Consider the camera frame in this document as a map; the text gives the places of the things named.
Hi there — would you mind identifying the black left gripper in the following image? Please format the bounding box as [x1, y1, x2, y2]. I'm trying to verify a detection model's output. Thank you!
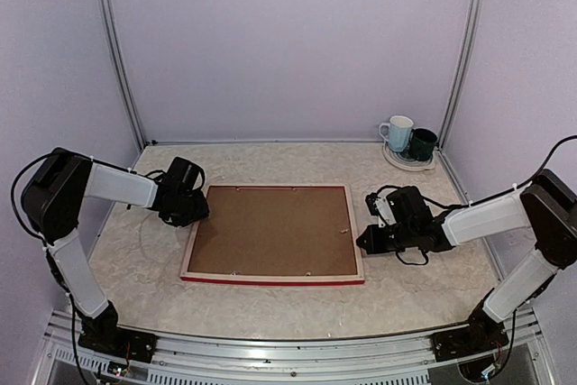
[168, 189, 210, 227]

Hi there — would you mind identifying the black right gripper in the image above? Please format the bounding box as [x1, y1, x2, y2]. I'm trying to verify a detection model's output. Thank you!
[356, 223, 416, 256]

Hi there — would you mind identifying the brown frame backing board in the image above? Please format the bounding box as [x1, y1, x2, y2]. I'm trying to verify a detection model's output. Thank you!
[187, 186, 359, 276]

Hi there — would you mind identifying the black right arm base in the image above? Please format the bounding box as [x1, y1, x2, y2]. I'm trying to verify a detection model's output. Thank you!
[431, 303, 509, 362]

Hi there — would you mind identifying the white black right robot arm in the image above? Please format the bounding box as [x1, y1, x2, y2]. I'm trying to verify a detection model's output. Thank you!
[356, 169, 576, 353]

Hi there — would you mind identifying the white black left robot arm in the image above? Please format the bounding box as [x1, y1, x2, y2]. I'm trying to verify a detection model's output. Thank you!
[21, 148, 209, 320]

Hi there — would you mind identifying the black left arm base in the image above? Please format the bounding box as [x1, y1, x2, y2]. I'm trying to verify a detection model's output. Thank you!
[78, 302, 158, 363]

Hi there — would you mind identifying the white plate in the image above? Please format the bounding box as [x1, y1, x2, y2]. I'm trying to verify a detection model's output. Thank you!
[382, 143, 436, 172]

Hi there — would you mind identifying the dark green mug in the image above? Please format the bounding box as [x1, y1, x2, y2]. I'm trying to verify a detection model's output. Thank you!
[408, 128, 438, 161]

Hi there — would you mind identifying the light blue mug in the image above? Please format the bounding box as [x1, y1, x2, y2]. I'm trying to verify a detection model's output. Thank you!
[378, 115, 414, 152]

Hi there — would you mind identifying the aluminium front rail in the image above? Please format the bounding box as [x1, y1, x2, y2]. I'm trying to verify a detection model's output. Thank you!
[27, 308, 557, 384]

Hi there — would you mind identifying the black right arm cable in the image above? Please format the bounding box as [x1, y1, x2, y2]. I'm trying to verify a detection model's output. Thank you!
[373, 134, 577, 210]

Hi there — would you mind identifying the left aluminium corner post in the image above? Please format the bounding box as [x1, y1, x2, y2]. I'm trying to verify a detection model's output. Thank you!
[98, 0, 147, 151]

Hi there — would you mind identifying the aluminium corner post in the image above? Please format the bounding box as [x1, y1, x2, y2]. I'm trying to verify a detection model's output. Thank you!
[98, 0, 147, 151]
[438, 0, 483, 152]

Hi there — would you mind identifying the right aluminium corner post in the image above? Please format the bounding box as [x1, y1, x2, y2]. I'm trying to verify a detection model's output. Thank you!
[438, 0, 483, 152]

